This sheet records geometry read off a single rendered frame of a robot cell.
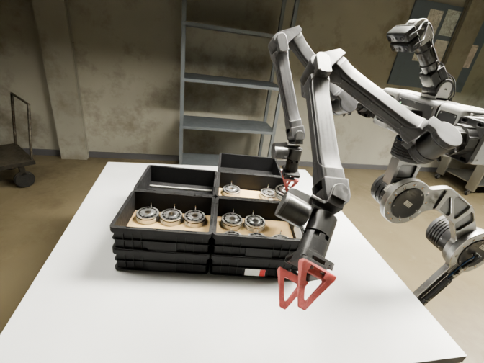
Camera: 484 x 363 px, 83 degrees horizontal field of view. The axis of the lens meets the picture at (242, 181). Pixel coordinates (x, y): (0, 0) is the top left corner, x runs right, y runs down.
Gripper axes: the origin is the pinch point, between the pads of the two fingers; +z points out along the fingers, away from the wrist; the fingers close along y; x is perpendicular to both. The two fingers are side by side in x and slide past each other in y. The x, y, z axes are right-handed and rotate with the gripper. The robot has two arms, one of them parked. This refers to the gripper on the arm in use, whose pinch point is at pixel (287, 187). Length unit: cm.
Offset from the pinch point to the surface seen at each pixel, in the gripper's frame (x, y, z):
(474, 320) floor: 167, -21, 107
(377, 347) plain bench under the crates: 32, 50, 35
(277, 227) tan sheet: -0.5, 0.4, 22.5
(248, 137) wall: 2, -271, 66
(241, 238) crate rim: -19.9, 22.3, 12.9
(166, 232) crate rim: -50, 23, 12
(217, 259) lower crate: -28.5, 22.6, 25.0
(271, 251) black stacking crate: -6.7, 21.6, 19.4
